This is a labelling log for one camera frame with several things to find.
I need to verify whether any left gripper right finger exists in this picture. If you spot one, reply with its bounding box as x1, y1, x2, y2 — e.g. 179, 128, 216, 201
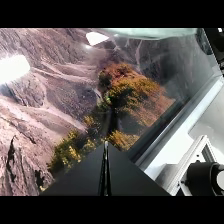
105, 141, 172, 197

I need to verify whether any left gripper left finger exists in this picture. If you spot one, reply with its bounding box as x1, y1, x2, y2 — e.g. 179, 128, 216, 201
39, 141, 107, 197

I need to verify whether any mint green garment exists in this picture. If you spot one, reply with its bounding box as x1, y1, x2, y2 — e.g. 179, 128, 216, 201
89, 27, 200, 42

